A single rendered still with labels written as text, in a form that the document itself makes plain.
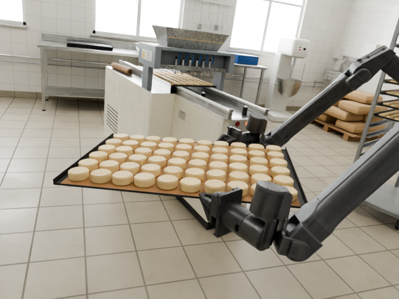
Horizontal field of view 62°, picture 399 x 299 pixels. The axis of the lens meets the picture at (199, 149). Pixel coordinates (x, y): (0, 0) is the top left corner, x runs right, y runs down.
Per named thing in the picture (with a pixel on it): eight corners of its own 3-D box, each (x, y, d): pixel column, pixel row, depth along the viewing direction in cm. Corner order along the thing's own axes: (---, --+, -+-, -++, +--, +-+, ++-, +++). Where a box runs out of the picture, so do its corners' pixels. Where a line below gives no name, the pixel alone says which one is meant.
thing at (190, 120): (164, 188, 290) (174, 86, 259) (198, 183, 307) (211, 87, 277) (205, 233, 234) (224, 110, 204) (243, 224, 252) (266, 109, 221)
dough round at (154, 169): (137, 174, 88) (137, 167, 87) (151, 168, 91) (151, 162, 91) (150, 179, 85) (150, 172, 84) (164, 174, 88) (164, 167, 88)
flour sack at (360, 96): (329, 94, 572) (332, 85, 566) (347, 95, 590) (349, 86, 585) (364, 104, 512) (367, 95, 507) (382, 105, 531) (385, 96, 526)
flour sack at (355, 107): (356, 115, 502) (359, 105, 497) (335, 108, 537) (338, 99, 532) (388, 115, 533) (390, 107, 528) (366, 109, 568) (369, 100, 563)
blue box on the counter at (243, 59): (237, 63, 543) (238, 54, 538) (228, 60, 568) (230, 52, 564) (257, 65, 559) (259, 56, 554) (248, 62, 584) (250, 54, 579)
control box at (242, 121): (226, 139, 213) (229, 118, 209) (255, 137, 226) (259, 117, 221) (229, 141, 211) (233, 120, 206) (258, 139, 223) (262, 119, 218)
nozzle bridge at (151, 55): (136, 83, 277) (139, 41, 265) (209, 86, 313) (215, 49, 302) (151, 92, 251) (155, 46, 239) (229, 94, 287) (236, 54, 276)
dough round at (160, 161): (146, 168, 92) (146, 161, 91) (149, 161, 96) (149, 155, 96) (164, 168, 92) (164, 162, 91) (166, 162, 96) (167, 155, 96)
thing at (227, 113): (123, 67, 362) (124, 60, 360) (126, 67, 363) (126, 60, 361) (228, 120, 203) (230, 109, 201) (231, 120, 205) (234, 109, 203)
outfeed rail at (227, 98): (148, 68, 377) (149, 62, 374) (151, 68, 378) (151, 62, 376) (263, 119, 218) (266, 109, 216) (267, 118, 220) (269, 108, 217)
